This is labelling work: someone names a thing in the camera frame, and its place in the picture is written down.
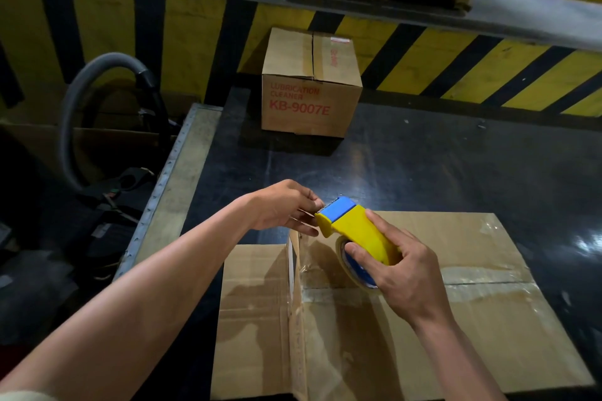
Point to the person's left forearm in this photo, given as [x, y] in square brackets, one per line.
[122, 311]

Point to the person's right hand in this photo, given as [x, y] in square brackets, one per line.
[404, 274]

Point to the person's right forearm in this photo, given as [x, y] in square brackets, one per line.
[451, 358]

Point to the yellow blue tape dispenser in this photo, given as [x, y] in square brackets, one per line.
[355, 234]

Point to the flattened brown cardboard box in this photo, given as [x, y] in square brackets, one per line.
[399, 306]

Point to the closed brown cardboard box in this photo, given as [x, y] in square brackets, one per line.
[308, 86]

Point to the person's left hand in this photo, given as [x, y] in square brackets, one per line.
[277, 205]

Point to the person's right thumb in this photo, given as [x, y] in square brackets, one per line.
[364, 257]

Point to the person's left fingers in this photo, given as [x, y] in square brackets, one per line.
[308, 212]

